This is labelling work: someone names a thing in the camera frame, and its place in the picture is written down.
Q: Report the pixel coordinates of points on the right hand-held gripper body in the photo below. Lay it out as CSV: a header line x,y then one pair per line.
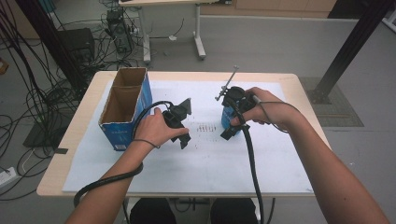
x,y
235,95

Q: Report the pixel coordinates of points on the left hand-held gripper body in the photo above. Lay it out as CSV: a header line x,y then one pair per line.
x,y
176,116

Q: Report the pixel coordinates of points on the blue bottle with white cap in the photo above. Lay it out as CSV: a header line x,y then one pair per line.
x,y
226,119

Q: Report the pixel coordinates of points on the blue cardboard box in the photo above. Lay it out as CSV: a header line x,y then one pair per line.
x,y
124,137

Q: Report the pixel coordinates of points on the person's left hand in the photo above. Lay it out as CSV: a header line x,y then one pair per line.
x,y
152,127

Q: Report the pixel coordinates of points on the person's right hand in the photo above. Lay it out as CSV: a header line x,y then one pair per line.
x,y
271,112

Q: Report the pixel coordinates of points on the light wooden table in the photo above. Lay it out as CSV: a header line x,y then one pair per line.
x,y
218,76

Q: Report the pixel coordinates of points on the white table mat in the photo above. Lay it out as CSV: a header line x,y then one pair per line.
x,y
202,165

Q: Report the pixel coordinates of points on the person's left leg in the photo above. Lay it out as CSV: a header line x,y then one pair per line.
x,y
152,211

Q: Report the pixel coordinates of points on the person's leg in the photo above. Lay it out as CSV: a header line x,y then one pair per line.
x,y
152,211
233,211

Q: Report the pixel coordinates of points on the person's right leg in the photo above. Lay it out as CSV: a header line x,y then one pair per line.
x,y
233,211

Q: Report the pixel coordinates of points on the white plug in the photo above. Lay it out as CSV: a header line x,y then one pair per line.
x,y
172,38

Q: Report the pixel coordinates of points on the black computer tower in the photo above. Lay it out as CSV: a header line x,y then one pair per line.
x,y
120,34

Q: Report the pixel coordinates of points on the grey floor mat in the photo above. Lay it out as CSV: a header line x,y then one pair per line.
x,y
339,109

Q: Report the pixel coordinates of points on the white desk with legs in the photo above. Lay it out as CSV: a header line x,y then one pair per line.
x,y
155,2

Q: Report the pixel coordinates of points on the black tape strip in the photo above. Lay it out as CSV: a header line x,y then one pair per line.
x,y
61,151

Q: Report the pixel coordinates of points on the black floor box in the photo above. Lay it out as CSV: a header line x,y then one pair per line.
x,y
77,40

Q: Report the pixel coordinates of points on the dark floor plate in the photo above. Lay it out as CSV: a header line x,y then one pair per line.
x,y
40,133

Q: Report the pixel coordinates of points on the white power strip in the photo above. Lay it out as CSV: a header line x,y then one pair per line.
x,y
6,177

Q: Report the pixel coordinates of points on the black metal post with base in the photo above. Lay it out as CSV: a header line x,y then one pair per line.
x,y
351,46

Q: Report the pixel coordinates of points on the black slanted metal post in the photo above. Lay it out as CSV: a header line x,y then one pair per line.
x,y
53,40

